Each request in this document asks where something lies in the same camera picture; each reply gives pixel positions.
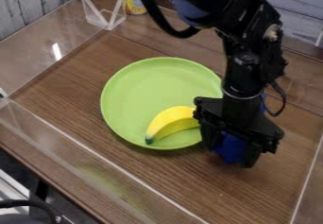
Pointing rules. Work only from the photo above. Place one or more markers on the clear acrylic corner bracket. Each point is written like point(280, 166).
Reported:
point(104, 18)

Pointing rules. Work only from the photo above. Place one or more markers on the yellow toy banana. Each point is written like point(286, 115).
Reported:
point(168, 122)

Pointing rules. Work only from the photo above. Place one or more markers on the yellow labelled tin can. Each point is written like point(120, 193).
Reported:
point(135, 7)

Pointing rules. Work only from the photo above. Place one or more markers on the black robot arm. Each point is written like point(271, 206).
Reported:
point(250, 28)

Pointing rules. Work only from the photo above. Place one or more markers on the clear acrylic front wall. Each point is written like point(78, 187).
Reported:
point(108, 192)

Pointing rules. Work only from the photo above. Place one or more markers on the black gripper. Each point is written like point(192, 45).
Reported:
point(266, 132)

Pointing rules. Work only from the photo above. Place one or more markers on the green round plate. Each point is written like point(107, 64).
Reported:
point(147, 87)

